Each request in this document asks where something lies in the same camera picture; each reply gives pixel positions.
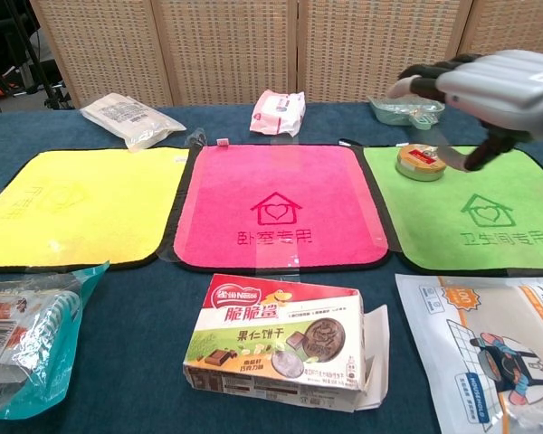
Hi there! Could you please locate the pink towel mat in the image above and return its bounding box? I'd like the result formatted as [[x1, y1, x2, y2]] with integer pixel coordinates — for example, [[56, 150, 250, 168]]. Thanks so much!
[[157, 143, 393, 273]]

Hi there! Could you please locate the black tripod stand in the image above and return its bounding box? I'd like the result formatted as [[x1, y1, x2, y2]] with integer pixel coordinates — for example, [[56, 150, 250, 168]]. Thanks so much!
[[0, 0, 76, 110]]

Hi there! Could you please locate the white household gloves pouch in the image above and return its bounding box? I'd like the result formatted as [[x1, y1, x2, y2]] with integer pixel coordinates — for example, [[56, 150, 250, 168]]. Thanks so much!
[[395, 272, 543, 434]]

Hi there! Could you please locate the pale green plastic tray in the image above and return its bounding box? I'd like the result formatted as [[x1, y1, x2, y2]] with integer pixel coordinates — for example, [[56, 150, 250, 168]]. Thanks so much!
[[367, 93, 446, 131]]

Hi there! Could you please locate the small round tin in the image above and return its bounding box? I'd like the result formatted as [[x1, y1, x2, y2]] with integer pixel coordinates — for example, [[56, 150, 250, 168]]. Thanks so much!
[[395, 143, 448, 183]]

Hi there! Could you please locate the Nestle wafer biscuit carton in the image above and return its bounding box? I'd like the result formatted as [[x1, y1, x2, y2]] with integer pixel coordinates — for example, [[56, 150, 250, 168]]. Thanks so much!
[[182, 272, 390, 413]]

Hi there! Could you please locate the pink wet wipes pack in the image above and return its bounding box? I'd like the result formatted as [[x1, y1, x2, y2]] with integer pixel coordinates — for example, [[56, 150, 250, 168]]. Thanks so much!
[[249, 89, 307, 137]]

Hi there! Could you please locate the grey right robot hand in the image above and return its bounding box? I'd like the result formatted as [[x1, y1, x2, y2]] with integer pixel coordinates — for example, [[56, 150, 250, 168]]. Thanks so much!
[[386, 49, 543, 173]]

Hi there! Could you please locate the white clear sealed pouch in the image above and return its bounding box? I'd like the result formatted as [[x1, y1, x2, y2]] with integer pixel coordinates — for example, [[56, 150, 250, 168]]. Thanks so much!
[[80, 92, 187, 151]]

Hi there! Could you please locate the woven folding screen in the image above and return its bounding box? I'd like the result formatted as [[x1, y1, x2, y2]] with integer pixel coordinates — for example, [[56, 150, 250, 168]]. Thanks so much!
[[28, 0, 543, 109]]

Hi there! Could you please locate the yellow towel mat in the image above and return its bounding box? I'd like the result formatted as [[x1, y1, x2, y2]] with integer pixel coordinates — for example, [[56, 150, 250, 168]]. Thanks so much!
[[0, 146, 190, 271]]

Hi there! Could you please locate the teal clear plastic snack bag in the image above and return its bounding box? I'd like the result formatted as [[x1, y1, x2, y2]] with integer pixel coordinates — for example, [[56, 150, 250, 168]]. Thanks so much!
[[0, 260, 110, 421]]

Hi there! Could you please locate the green towel mat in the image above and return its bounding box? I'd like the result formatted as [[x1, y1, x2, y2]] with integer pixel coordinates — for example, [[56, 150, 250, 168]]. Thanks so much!
[[360, 144, 543, 275]]

